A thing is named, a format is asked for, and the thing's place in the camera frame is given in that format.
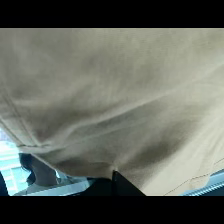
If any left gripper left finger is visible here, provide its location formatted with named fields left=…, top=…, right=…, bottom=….
left=87, top=177, right=114, bottom=197

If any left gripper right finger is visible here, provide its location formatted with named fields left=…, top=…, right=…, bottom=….
left=112, top=170, right=147, bottom=197

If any brown shirt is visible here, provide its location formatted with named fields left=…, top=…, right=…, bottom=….
left=0, top=28, right=224, bottom=197

